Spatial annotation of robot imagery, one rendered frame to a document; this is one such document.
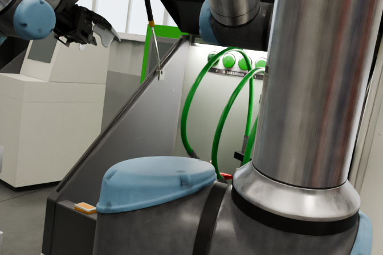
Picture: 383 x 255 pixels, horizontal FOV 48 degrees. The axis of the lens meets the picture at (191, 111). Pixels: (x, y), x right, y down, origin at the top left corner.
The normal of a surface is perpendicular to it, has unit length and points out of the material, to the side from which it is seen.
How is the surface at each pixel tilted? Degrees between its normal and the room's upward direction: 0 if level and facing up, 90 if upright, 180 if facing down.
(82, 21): 76
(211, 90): 90
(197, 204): 40
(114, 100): 90
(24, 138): 90
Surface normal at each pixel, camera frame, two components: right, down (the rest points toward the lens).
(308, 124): -0.22, 0.26
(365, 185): -0.48, -0.20
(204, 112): -0.53, 0.04
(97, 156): 0.84, 0.18
